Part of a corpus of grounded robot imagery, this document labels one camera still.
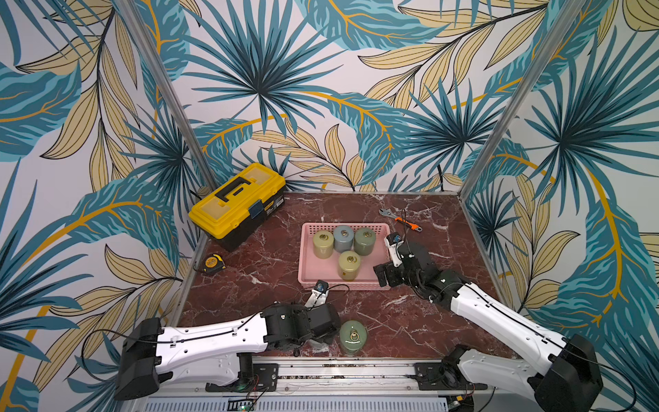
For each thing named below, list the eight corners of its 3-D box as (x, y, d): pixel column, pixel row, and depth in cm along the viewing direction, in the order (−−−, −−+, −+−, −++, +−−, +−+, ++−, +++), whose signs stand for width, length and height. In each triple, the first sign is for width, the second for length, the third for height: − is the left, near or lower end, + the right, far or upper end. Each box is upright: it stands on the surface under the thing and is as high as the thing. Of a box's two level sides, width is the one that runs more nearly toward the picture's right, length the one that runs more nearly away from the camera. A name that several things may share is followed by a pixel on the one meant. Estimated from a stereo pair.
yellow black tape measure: (205, 274, 96) (201, 269, 93) (210, 258, 100) (207, 253, 97) (223, 274, 96) (219, 270, 93) (227, 258, 100) (224, 253, 97)
